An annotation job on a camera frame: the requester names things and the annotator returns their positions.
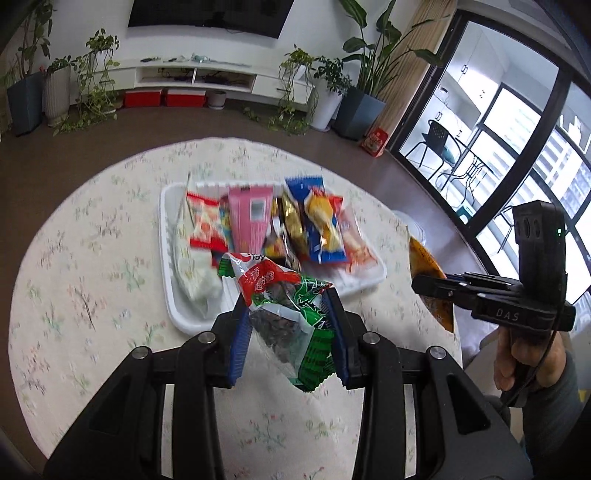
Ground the orange snack packet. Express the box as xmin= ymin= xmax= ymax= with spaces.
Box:
xmin=409 ymin=236 xmax=455 ymax=333

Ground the light pink long packet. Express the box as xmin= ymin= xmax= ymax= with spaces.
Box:
xmin=338 ymin=206 xmax=379 ymax=275

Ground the blue yellow Tipo packet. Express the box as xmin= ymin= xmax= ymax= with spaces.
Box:
xmin=286 ymin=176 xmax=349 ymax=265

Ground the green red seed packet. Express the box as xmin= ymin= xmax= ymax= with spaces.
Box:
xmin=217 ymin=252 xmax=335 ymax=392

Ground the pale green snack pouch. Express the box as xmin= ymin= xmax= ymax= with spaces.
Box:
xmin=171 ymin=176 xmax=223 ymax=320

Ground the gold foil snack packet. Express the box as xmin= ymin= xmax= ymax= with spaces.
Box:
xmin=281 ymin=192 xmax=308 ymax=259

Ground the red white biscuit packet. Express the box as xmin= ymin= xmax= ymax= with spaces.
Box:
xmin=185 ymin=192 xmax=228 ymax=253

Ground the pink barcode snack packet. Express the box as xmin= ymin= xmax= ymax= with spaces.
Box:
xmin=228 ymin=185 xmax=273 ymax=254

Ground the large red chip bag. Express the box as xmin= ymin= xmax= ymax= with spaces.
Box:
xmin=329 ymin=195 xmax=367 ymax=263

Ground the blue panda snack bag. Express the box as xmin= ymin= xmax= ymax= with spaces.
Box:
xmin=211 ymin=195 xmax=233 ymax=267

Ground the person's right forearm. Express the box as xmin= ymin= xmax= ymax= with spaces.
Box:
xmin=523 ymin=354 xmax=590 ymax=479

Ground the person's right hand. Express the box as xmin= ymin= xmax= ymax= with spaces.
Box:
xmin=494 ymin=327 xmax=567 ymax=392

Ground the grey round trash bin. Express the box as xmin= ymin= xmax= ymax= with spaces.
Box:
xmin=393 ymin=210 xmax=427 ymax=245

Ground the floral round tablecloth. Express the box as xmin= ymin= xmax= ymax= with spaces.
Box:
xmin=9 ymin=139 xmax=461 ymax=479

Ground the black balcony chair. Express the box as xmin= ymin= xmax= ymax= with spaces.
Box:
xmin=406 ymin=118 xmax=498 ymax=195

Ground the white plastic tray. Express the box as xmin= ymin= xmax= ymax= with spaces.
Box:
xmin=159 ymin=181 xmax=387 ymax=336

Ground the red gift bag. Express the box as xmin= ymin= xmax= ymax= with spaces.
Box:
xmin=360 ymin=127 xmax=391 ymax=158

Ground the large leaf plant blue pot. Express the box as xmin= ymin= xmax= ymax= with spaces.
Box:
xmin=332 ymin=1 xmax=447 ymax=141

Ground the plant tall white pot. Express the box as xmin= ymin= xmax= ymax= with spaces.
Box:
xmin=310 ymin=56 xmax=352 ymax=132

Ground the hanging vine on console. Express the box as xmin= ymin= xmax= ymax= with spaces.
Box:
xmin=252 ymin=45 xmax=318 ymax=136

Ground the white TV console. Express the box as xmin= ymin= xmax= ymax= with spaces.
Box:
xmin=101 ymin=57 xmax=316 ymax=107

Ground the small white floor pot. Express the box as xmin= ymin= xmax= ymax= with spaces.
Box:
xmin=206 ymin=90 xmax=228 ymax=111

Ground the left red storage box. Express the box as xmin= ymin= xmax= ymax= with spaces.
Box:
xmin=123 ymin=89 xmax=162 ymax=108

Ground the red storage box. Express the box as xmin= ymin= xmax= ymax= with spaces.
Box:
xmin=164 ymin=89 xmax=206 ymax=108
xmin=123 ymin=89 xmax=162 ymax=108

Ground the trailing vine plant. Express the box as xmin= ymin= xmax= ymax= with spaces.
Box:
xmin=53 ymin=28 xmax=120 ymax=135

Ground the right red storage box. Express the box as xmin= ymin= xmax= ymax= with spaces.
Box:
xmin=164 ymin=89 xmax=206 ymax=108

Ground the tall plant dark blue pot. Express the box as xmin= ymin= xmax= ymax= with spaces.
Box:
xmin=1 ymin=1 xmax=54 ymax=137

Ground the plant white ribbed pot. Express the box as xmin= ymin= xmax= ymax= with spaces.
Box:
xmin=43 ymin=56 xmax=72 ymax=127

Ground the wall mounted black television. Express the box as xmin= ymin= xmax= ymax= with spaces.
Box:
xmin=128 ymin=0 xmax=294 ymax=39

